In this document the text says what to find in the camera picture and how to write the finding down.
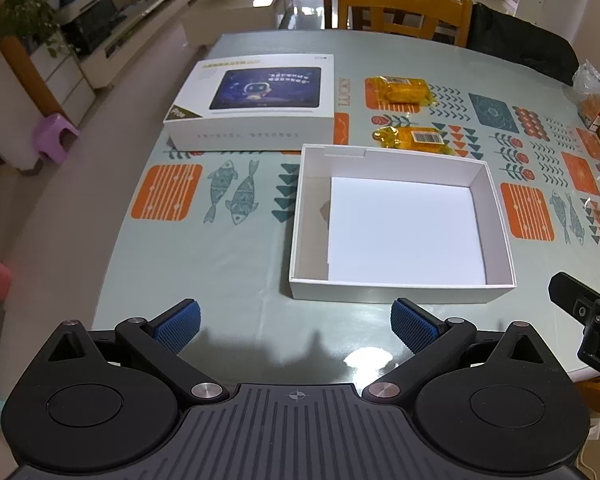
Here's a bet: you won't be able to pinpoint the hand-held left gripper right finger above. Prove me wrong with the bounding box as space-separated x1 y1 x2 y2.
362 297 551 403

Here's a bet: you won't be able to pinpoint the potted green plant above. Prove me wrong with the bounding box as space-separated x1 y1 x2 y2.
0 0 76 58

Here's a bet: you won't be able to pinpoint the white side cabinet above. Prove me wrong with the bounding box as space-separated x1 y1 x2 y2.
0 35 97 171

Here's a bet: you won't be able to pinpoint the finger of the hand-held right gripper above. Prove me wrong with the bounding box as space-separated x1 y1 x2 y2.
548 271 600 318

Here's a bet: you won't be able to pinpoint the purple plastic stool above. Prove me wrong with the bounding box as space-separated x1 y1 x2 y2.
34 112 80 163

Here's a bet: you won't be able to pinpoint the clear plastic bags of snacks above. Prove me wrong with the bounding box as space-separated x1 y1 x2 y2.
572 59 600 161

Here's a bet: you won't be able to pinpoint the yellow snack packet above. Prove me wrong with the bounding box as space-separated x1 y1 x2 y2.
372 125 456 157
371 75 438 108

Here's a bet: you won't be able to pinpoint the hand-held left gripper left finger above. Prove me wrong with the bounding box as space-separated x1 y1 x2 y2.
45 298 230 403

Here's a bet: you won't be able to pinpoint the white cardboard box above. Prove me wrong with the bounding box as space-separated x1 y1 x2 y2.
287 143 517 306

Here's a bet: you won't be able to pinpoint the grey printer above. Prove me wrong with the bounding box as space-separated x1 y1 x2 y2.
55 0 120 56

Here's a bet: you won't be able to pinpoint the white printed box lid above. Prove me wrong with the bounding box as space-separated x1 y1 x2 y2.
162 52 336 153

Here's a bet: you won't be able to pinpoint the white low cabinet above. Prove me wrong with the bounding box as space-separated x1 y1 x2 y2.
80 0 196 91

